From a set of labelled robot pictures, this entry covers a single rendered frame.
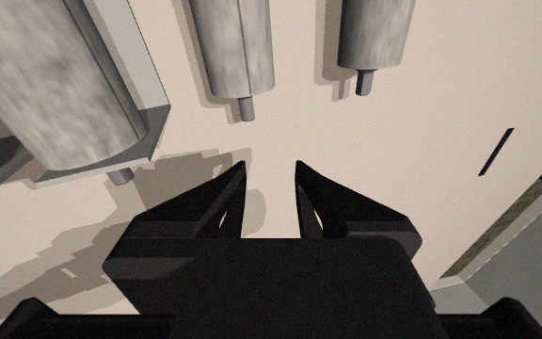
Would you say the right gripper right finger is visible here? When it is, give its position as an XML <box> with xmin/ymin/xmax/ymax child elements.
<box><xmin>295</xmin><ymin>160</ymin><xmax>422</xmax><ymax>260</ymax></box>

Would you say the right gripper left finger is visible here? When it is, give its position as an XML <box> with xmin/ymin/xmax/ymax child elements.
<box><xmin>120</xmin><ymin>160</ymin><xmax>247</xmax><ymax>238</ymax></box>

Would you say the black flat strip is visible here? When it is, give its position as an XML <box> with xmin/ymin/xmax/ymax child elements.
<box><xmin>478</xmin><ymin>128</ymin><xmax>514</xmax><ymax>176</ymax></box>

